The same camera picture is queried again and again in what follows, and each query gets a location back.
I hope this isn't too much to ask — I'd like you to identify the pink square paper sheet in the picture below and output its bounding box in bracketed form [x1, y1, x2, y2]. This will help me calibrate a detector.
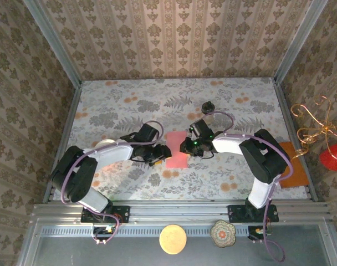
[165, 131, 189, 169]

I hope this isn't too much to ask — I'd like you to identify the small black round object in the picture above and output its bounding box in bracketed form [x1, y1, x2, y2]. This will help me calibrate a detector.
[201, 101, 216, 120]

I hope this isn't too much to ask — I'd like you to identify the round cork coaster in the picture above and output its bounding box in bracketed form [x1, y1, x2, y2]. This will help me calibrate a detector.
[159, 224, 187, 255]

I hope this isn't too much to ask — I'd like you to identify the small black controller board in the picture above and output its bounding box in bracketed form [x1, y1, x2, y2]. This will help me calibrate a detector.
[91, 224, 116, 241]
[247, 226, 273, 241]

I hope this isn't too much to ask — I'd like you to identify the patterned flower-shaped coaster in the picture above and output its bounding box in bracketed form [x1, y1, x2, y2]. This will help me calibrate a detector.
[210, 219, 237, 248]

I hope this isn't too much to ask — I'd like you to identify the orange rectangular mat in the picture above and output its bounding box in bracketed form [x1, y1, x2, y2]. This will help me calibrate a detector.
[278, 141, 310, 189]

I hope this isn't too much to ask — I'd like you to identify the red ball ornament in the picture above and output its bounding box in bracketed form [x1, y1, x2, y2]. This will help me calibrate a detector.
[319, 143, 337, 171]

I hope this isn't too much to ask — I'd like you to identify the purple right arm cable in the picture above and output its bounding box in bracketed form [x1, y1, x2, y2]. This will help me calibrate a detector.
[203, 110, 294, 263]

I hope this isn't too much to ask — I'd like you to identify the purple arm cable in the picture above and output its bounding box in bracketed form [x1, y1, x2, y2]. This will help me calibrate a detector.
[60, 120, 164, 245]
[203, 110, 294, 263]

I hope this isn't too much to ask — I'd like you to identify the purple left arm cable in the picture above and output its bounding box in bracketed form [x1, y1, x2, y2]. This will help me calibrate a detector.
[60, 120, 164, 245]

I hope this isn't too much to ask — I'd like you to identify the aluminium front rail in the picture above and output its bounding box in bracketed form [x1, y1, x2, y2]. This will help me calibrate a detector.
[32, 199, 331, 223]

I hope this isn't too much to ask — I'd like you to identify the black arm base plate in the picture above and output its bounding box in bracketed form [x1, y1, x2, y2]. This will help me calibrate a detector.
[228, 204, 279, 223]
[80, 205, 131, 224]

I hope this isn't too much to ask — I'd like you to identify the slotted grey cable duct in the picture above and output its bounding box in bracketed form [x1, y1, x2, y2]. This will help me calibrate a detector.
[37, 226, 324, 238]

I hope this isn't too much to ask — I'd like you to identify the aluminium side rail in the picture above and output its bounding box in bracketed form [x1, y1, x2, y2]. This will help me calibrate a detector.
[273, 79, 319, 202]
[43, 83, 82, 203]

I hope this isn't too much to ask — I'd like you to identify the gold wire ornament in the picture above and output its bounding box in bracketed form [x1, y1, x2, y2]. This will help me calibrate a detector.
[290, 95, 337, 159]

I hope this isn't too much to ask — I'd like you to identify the aluminium frame post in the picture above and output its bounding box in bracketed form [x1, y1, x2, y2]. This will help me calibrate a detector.
[273, 0, 329, 84]
[23, 0, 82, 87]

